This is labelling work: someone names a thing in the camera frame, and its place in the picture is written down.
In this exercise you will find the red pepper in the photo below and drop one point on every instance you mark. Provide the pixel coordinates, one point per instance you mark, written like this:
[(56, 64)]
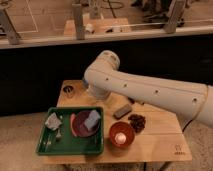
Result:
[(72, 117)]

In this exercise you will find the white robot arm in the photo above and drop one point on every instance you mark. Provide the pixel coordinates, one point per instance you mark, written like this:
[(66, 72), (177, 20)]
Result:
[(192, 100)]

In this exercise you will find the grey rectangular block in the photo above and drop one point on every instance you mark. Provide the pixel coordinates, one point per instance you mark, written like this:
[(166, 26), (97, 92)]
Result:
[(122, 111)]

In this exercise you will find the orange bowl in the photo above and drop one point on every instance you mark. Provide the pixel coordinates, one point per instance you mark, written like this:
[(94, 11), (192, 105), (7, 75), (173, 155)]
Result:
[(121, 127)]

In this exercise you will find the bunch of dark grapes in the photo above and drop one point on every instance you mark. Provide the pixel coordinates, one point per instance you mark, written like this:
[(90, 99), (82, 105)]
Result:
[(137, 122)]

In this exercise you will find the dark red plate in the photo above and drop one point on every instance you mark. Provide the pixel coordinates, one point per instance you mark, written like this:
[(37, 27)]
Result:
[(79, 127)]

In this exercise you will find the white egg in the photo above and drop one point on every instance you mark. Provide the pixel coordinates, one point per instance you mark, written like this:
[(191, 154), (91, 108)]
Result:
[(120, 138)]

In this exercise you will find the wooden table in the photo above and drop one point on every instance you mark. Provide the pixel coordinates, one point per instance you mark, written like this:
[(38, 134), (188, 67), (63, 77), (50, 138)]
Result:
[(162, 139)]

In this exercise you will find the metal fork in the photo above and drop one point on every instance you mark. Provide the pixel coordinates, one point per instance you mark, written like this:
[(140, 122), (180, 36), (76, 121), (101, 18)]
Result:
[(58, 135)]

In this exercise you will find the green plastic tray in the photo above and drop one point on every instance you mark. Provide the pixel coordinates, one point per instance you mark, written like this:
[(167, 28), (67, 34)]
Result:
[(70, 145)]

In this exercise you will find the black handled tool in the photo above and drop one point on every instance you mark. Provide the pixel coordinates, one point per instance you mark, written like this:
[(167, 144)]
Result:
[(133, 101)]

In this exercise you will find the metal post middle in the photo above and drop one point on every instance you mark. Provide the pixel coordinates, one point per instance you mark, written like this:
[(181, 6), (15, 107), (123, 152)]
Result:
[(78, 21)]

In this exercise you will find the metal post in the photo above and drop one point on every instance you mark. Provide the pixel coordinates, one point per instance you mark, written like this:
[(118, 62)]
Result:
[(174, 14), (11, 34), (78, 21)]

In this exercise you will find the metal post right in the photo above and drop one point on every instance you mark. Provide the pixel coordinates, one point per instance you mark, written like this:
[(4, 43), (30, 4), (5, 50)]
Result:
[(174, 14)]

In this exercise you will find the metal post left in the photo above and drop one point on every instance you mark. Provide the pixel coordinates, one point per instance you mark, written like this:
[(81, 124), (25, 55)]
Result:
[(11, 34)]

